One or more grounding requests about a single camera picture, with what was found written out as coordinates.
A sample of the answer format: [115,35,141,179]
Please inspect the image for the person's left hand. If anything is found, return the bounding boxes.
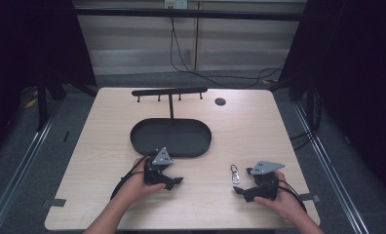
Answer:
[120,157,167,206]

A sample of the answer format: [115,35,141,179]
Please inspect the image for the black key rack with tray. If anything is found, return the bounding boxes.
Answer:
[130,86,212,159]

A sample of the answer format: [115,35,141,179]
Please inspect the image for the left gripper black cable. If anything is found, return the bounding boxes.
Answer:
[109,155,150,201]

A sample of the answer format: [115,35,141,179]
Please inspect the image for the silver carabiner keychain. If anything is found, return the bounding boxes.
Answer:
[230,164,242,185]

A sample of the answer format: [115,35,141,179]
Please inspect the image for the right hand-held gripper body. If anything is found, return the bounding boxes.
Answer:
[242,160,286,204]

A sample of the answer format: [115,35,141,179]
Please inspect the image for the dark curtain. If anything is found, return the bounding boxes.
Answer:
[0,0,98,160]
[278,0,386,204]

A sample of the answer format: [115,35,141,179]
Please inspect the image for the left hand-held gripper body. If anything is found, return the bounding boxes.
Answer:
[143,146,174,187]

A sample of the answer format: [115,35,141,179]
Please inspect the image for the yellow floor marker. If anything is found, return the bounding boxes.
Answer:
[23,97,39,110]

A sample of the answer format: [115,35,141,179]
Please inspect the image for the black horizontal bar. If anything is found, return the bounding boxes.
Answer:
[73,7,308,22]

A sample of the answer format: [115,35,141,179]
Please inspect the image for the long black wall cable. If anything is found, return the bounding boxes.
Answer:
[169,16,285,90]

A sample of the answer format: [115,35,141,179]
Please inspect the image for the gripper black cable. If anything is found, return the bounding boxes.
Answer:
[276,177,308,214]
[109,155,150,201]

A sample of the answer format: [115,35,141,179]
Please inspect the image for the black floor cables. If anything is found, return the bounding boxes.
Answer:
[289,129,316,151]

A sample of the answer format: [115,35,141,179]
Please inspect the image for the white wall outlet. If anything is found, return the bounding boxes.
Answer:
[164,0,189,10]

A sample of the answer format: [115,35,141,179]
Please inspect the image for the aluminium floor rail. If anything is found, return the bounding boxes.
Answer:
[0,97,66,234]
[290,99,372,234]

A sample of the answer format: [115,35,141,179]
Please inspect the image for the grey tape strip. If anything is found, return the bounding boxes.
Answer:
[298,192,322,204]
[40,197,67,210]

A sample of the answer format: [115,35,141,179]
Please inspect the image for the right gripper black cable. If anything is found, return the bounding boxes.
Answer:
[276,177,308,214]

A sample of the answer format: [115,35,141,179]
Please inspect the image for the black metal stand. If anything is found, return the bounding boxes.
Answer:
[35,82,50,134]
[305,86,323,135]

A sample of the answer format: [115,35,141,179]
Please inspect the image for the person's right hand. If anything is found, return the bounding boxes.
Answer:
[252,171,308,224]

